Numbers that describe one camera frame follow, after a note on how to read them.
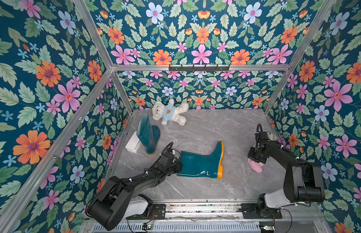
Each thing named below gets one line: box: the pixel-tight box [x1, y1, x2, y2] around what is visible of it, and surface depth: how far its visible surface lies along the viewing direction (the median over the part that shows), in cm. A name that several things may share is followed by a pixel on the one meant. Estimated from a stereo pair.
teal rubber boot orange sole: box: [136, 112, 161, 156], surface depth 84 cm
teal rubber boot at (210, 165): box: [177, 141, 225, 179], surface depth 88 cm
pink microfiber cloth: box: [247, 158, 264, 173], surface depth 88 cm
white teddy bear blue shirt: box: [151, 98, 189, 126], surface depth 110 cm
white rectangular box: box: [124, 130, 141, 154], surface depth 96 cm
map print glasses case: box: [267, 131, 278, 141], surface depth 102 cm
